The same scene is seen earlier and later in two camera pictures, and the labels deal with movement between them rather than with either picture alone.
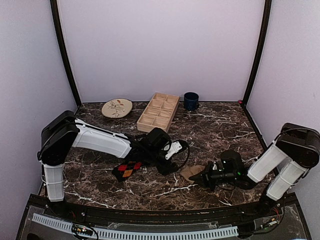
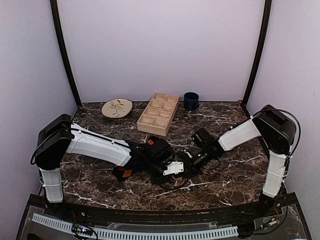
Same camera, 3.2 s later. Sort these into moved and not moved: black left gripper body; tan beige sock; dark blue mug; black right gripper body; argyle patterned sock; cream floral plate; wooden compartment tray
Moved: black left gripper body; black right gripper body; tan beige sock
Not moved: cream floral plate; argyle patterned sock; dark blue mug; wooden compartment tray
